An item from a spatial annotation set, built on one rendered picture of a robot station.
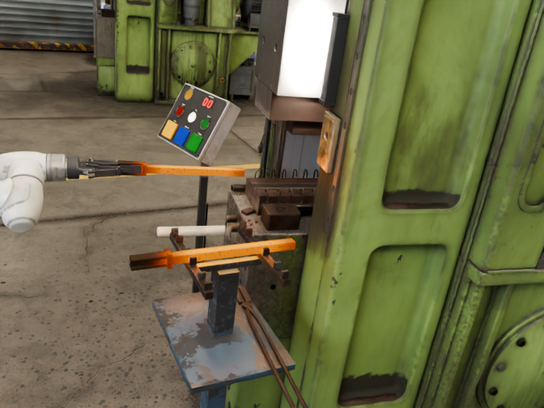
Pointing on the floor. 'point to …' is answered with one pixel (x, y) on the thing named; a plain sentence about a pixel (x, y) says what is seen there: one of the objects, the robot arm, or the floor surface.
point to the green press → (176, 48)
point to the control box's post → (201, 214)
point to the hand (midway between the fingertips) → (130, 167)
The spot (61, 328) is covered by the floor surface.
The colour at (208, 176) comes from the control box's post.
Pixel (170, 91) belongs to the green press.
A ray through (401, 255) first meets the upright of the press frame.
